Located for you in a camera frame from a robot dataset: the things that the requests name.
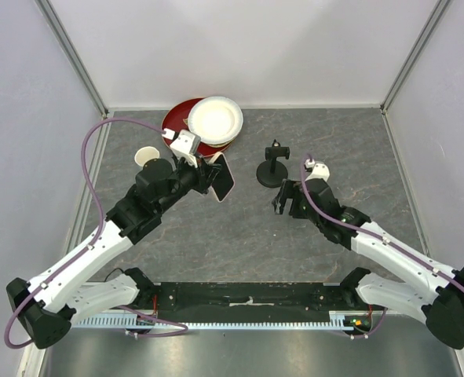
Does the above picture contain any aluminium frame post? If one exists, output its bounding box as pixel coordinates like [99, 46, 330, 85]
[35, 0, 109, 118]
[380, 0, 451, 115]

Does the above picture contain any pink smartphone black screen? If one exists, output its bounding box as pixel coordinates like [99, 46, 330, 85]
[210, 152, 235, 203]

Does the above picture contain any white paper plate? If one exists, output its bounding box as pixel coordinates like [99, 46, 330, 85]
[187, 96, 243, 145]

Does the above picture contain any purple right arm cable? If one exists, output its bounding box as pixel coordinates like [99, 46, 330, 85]
[300, 153, 464, 341]

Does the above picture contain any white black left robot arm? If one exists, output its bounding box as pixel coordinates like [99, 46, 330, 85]
[4, 153, 234, 350]

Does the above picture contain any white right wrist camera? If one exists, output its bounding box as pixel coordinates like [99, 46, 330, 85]
[303, 158, 331, 182]

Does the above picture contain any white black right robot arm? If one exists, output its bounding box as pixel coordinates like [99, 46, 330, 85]
[272, 178, 464, 350]

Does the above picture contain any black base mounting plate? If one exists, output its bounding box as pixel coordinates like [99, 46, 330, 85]
[108, 280, 388, 315]

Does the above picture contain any red round tray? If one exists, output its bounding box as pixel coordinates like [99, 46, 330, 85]
[162, 97, 230, 158]

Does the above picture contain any black phone stand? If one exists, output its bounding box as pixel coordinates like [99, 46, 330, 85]
[256, 139, 290, 189]

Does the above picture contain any aluminium frame post right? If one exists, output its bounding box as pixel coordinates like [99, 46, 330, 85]
[380, 0, 451, 115]

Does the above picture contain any aluminium frame post left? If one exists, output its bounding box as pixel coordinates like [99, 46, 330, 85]
[35, 0, 109, 118]

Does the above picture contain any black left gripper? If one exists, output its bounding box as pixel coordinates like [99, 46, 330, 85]
[155, 152, 221, 214]

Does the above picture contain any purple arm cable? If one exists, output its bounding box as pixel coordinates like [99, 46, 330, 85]
[4, 116, 189, 350]
[300, 153, 464, 341]

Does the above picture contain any patterned plate under white plate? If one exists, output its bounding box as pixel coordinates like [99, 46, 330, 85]
[205, 134, 237, 148]

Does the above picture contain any blue white paper cup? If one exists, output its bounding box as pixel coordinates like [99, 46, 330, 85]
[134, 146, 160, 167]

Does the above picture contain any aluminium front rail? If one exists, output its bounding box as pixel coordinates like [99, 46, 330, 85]
[35, 280, 464, 315]

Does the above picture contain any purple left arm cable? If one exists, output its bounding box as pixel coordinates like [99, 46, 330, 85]
[4, 116, 189, 350]

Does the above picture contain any light blue cable duct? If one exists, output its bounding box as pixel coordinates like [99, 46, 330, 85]
[73, 310, 371, 332]

